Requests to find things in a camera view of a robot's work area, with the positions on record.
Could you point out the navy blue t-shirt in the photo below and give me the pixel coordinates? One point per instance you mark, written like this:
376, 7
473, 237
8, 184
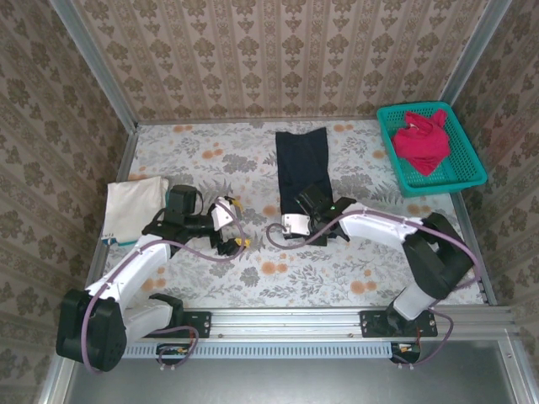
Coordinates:
303, 168

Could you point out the grey metal sheet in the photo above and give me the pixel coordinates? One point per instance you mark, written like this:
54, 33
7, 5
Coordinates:
286, 383

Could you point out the aluminium mounting rail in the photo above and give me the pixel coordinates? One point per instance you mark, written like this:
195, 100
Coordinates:
286, 322

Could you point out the teal plastic basket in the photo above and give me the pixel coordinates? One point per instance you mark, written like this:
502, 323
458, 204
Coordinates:
463, 164

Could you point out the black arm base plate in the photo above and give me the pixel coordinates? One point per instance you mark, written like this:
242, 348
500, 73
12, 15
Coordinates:
200, 324
372, 324

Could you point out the white folded t-shirt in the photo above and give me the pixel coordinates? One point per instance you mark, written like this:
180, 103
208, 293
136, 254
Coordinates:
130, 206

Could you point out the floral tablecloth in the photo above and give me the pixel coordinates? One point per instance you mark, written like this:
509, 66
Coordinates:
295, 269

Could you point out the aluminium table side rail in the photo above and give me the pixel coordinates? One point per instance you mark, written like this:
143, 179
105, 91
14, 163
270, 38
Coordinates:
467, 219
126, 160

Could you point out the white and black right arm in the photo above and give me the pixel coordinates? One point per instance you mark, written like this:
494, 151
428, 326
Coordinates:
379, 225

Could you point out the aluminium frame post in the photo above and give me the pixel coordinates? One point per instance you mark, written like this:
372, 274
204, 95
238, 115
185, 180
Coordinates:
100, 71
472, 54

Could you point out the red t-shirt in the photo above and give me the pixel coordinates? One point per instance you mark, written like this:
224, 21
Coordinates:
421, 147

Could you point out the small black connector board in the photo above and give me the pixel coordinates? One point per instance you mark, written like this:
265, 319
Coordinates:
405, 351
172, 350

